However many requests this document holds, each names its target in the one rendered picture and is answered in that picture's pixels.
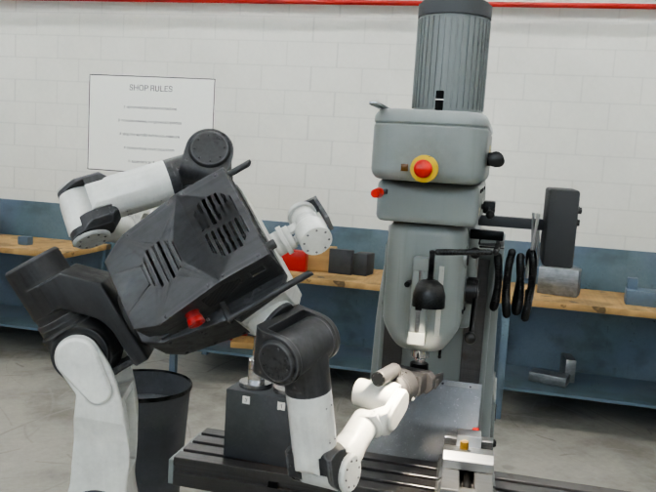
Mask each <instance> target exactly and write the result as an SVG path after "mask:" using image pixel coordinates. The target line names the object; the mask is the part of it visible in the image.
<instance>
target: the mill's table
mask: <svg viewBox="0 0 656 492"><path fill-rule="evenodd" d="M224 443H225V431H224V430H216V429H209V428H207V429H206V430H204V431H201V432H200V433H199V434H198V435H197V436H196V437H194V438H193V439H192V440H191V441H190V442H189V443H187V444H186V445H185V446H184V447H183V448H182V449H181V450H179V451H178V452H177V453H176V454H175V455H174V456H172V457H171V458H170V459H169V470H168V483H172V484H173V485H177V486H182V487H188V488H194V489H199V490H205V491H211V492H339V491H335V490H331V489H327V488H323V487H319V486H315V485H311V484H307V483H303V482H300V481H296V480H294V479H292V478H291V477H289V476H288V472H287V468H282V467H278V466H273V465H268V464H263V463H258V462H254V461H249V460H244V459H239V458H234V457H229V456H225V455H224ZM360 464H361V473H360V478H359V481H358V483H357V485H356V487H355V488H354V489H353V490H352V491H351V492H434V489H435V481H436V471H437V462H430V461H424V460H417V459H410V458H404V457H397V456H391V455H385V454H378V453H371V452H365V453H364V456H363V459H362V460H361V462H360ZM494 473H495V485H496V486H495V489H496V492H631V491H624V490H618V489H611V488H605V487H598V486H591V485H586V484H579V483H572V482H566V481H559V480H552V479H546V478H540V477H533V476H527V475H520V474H514V473H507V472H500V471H494Z"/></svg>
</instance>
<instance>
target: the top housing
mask: <svg viewBox="0 0 656 492"><path fill-rule="evenodd" d="M375 122H376V124H375V125H374V136H373V150H372V165H371V170H372V173H373V175H374V176H375V177H376V178H378V179H383V180H395V181H409V182H417V181H416V180H415V179H414V178H413V177H412V175H411V172H410V167H411V163H412V161H413V160H414V159H415V158H416V157H418V156H420V155H429V156H431V157H433V158H434V159H435V160H436V162H437V164H438V173H437V175H436V177H435V178H434V179H433V180H432V181H430V182H428V183H439V184H453V185H478V184H480V183H482V182H484V181H485V180H486V179H487V178H488V176H489V169H490V166H487V157H488V152H489V153H491V146H492V136H491V135H492V134H493V129H492V127H491V124H490V122H489V119H488V117H487V116H486V115H484V114H482V113H477V112H469V111H450V110H428V109H407V108H384V109H381V110H379V111H378V112H377V114H376V115H375ZM401 164H408V172H407V171H400V170H401Z"/></svg>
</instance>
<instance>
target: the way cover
mask: <svg viewBox="0 0 656 492"><path fill-rule="evenodd" d="M441 388H442V389H441ZM481 392H482V385H480V384H472V383H464V382H456V381H448V380H443V381H442V382H441V383H440V384H439V385H438V386H437V387H436V389H433V390H432V391H430V392H429V393H427V394H424V393H422V394H421V395H419V396H416V397H415V399H414V400H413V401H411V402H409V403H408V407H407V410H406V412H405V414H404V415H405V416H404V415H403V417H402V419H401V420H400V422H399V424H398V425H397V427H396V429H395V430H393V431H392V432H391V433H390V435H386V436H383V435H381V436H380V437H377V438H373V439H372V441H371V442H370V444H369V446H368V447H367V449H366V451H365V452H371V453H374V452H375V453H378V454H385V455H391V456H397V457H404V458H410V459H417V460H424V461H430V462H433V461H435V462H438V455H439V454H443V446H444V440H443V439H444V435H445V432H454V433H458V429H465V430H472V428H478V424H479V413H480V402H481ZM475 396H476V397H475ZM458 398H459V399H458ZM457 399H458V400H457ZM440 403H441V404H440ZM409 404H410V405H409ZM454 404H455V405H454ZM457 405H458V406H457ZM448 407H449V408H448ZM409 408H410V409H409ZM456 408H457V409H456ZM457 414H458V415H457ZM458 418H459V419H458ZM455 421H456V422H455ZM409 422H410V423H409ZM456 423H457V424H456ZM397 434H398V435H397ZM414 435H415V436H414ZM375 439H376V440H375ZM381 444H382V445H381ZM395 444H396V445H395ZM380 445H381V446H380ZM407 445H408V446H407ZM420 446H421V447H422V448H421V447H420ZM387 449H388V450H387ZM405 449H406V450H405ZM425 449H426V451H425ZM402 451H403V452H402ZM388 453H389V454H388ZM414 454H416V455H414ZM424 457H425V458H424Z"/></svg>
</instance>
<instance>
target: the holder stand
mask: <svg viewBox="0 0 656 492"><path fill-rule="evenodd" d="M290 444H291V436H290V428H289V419H288V411H287V402H286V393H285V386H278V385H276V384H273V383H271V382H269V381H267V380H266V381H265V382H264V383H261V384H252V383H249V382H248V377H244V378H242V379H240V380H239V382H237V383H235V384H234V385H232V386H230V387H229V388H227V389H226V402H225V443H224V455H225V456H229V457H234V458H239V459H244V460H249V461H254V462H258V463H263V464H268V465H273V466H278V467H282V468H287V464H286V455H285V450H286V449H287V448H288V446H289V445H290Z"/></svg>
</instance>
